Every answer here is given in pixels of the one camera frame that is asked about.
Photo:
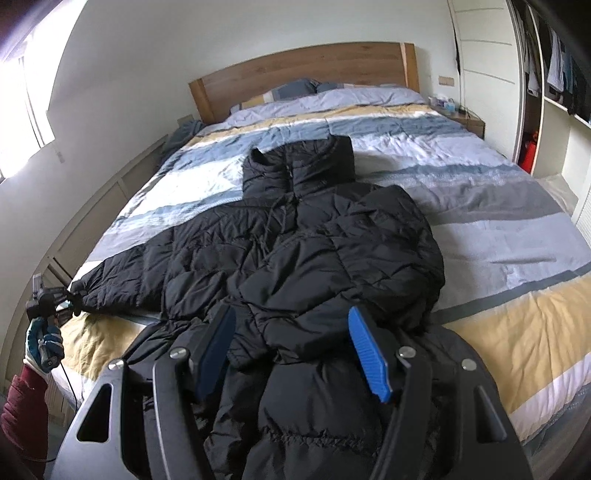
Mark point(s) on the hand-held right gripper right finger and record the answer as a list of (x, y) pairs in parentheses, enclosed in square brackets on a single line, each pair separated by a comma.
[(369, 355)]

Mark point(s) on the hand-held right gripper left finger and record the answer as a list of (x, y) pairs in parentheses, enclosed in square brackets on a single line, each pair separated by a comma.
[(214, 344)]

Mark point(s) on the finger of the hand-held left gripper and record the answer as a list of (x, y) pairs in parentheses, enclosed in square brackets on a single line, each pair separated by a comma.
[(75, 308), (76, 289)]

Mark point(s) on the black puffer jacket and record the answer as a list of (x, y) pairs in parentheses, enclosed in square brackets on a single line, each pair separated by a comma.
[(300, 258)]

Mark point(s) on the person's left forearm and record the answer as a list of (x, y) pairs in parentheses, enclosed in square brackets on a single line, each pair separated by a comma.
[(25, 406)]

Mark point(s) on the hanging clothes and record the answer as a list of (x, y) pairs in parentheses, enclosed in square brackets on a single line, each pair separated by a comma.
[(556, 64)]

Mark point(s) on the person's left hand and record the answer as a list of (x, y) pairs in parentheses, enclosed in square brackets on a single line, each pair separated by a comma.
[(41, 348)]

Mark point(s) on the bed with striped duvet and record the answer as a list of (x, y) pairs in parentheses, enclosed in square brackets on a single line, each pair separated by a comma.
[(485, 230)]

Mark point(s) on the blue cloth beside bed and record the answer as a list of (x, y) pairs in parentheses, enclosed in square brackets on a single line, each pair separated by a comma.
[(180, 138)]

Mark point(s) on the window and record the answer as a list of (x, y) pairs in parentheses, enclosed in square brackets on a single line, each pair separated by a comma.
[(23, 101)]

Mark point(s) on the wooden nightstand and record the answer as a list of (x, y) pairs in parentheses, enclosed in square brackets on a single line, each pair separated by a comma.
[(468, 123)]

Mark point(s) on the white louvred door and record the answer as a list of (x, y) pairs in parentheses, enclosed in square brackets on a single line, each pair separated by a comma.
[(584, 214)]

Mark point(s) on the red bag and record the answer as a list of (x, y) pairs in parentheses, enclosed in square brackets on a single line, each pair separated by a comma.
[(528, 152)]

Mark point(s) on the blue grey pillow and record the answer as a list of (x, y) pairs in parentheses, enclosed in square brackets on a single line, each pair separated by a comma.
[(295, 87)]

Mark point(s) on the white open wardrobe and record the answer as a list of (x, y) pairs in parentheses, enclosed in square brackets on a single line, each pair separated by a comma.
[(554, 138)]

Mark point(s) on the wooden headboard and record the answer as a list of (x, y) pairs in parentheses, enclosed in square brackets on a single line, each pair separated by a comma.
[(300, 64)]

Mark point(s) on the white sliding wardrobe door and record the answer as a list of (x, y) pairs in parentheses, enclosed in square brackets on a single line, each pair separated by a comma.
[(489, 69)]

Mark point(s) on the low panelled wall cabinet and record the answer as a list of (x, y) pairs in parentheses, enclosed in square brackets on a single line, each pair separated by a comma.
[(92, 212)]

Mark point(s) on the wall socket by headboard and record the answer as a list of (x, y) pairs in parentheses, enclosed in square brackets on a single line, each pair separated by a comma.
[(184, 119)]

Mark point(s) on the wooden wall switch plate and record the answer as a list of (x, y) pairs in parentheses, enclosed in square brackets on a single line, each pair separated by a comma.
[(446, 81)]

